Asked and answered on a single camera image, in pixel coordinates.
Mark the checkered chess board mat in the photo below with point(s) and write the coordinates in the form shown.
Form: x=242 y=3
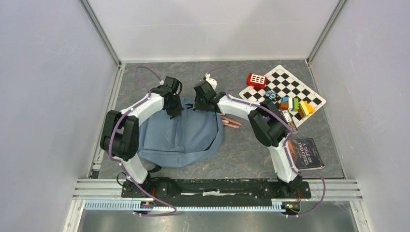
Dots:
x=285 y=84

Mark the red calculator toy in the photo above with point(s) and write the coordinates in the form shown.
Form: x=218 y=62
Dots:
x=256 y=81

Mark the blue student backpack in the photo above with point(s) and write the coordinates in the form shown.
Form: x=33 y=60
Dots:
x=174 y=143

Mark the blue robot toy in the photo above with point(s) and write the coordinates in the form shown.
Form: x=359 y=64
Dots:
x=271 y=95

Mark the orange pencil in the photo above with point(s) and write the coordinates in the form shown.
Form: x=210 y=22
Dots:
x=230 y=125
x=227 y=121

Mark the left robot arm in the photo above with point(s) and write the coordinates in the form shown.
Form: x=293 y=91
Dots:
x=120 y=134

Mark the orange pencil lower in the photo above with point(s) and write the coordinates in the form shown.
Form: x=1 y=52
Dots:
x=230 y=125

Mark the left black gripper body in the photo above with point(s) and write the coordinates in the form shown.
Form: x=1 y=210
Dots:
x=176 y=108

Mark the dark novel book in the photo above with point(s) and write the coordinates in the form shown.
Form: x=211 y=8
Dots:
x=305 y=154

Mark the purple book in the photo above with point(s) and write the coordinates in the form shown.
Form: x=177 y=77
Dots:
x=289 y=120

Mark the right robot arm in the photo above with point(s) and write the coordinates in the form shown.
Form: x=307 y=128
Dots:
x=267 y=123

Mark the orange pencil upper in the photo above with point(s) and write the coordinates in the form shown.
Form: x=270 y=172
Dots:
x=227 y=121

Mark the colourful block stack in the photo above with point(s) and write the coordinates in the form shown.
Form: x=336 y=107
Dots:
x=290 y=104

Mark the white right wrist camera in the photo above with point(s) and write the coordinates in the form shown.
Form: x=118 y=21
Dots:
x=210 y=80

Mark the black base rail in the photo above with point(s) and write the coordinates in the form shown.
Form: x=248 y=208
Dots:
x=164 y=191

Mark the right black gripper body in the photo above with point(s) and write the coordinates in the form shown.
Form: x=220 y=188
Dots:
x=199 y=103

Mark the orange yellow block toy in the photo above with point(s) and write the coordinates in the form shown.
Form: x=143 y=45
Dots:
x=305 y=109

